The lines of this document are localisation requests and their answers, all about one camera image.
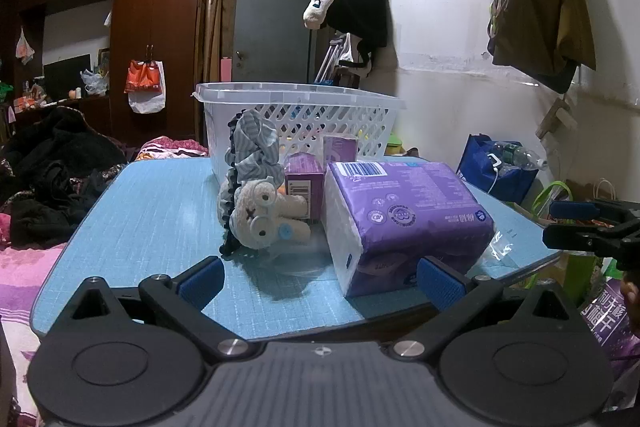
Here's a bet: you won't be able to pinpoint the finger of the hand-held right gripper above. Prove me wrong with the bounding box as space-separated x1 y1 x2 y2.
542 225 640 271
549 198 640 228

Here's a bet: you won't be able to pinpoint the orange and white plastic bag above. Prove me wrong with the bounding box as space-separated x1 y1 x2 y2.
123 59 167 114

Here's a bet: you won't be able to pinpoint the dark clothes pile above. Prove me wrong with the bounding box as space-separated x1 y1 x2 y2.
0 106 129 251

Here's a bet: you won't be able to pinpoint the purple printed bag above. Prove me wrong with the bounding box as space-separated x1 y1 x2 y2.
579 271 640 410

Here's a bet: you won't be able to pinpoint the clear plastic bag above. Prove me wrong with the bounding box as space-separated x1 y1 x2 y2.
477 229 522 269

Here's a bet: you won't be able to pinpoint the wooden wall bracket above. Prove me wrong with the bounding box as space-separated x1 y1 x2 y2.
536 98 577 141

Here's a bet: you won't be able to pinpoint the blue shopping bag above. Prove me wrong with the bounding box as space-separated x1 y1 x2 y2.
456 134 540 206

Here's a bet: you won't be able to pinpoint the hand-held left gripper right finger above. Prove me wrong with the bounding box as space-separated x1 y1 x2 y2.
392 256 583 360

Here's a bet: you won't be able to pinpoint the purple tissue pack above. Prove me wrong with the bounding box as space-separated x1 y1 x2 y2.
322 160 496 299

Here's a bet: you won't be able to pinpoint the metal crutches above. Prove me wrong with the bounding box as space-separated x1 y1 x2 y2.
314 33 352 84

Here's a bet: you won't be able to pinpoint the brown wooden wardrobe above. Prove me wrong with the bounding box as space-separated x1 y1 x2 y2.
0 0 213 148

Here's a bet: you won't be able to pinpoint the wooden sticks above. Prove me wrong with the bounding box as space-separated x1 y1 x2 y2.
199 0 232 84

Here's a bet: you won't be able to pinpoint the white plastic basket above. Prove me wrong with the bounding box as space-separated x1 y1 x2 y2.
192 82 406 182

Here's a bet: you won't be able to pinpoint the small purple box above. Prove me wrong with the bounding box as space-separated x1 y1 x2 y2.
322 134 360 165
283 152 326 224

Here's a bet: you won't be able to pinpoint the black hanging garment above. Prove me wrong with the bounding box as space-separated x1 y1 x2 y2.
326 0 392 52

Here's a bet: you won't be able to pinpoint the clear plastic bottle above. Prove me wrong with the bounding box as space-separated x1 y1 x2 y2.
492 142 549 171

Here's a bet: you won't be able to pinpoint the grey door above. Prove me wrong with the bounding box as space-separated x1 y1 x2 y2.
232 0 315 85

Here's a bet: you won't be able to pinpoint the small white hanging plastic bag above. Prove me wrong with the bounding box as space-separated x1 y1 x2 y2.
15 28 36 66

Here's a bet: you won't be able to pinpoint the green and white bag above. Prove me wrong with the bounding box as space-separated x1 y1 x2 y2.
531 180 574 219

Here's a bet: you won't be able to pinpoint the pink floral blanket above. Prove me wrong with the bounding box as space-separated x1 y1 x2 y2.
0 211 68 427

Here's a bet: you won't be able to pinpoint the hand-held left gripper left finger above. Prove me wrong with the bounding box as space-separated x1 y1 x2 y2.
65 256 249 362

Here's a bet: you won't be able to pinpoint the striped headband with plush bunny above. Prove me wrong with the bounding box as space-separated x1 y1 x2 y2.
216 111 312 260

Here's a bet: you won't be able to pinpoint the olive hanging bag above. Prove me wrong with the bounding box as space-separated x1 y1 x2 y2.
490 0 597 94

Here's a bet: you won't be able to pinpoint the black monitor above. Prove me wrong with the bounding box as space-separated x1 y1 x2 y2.
43 54 92 101

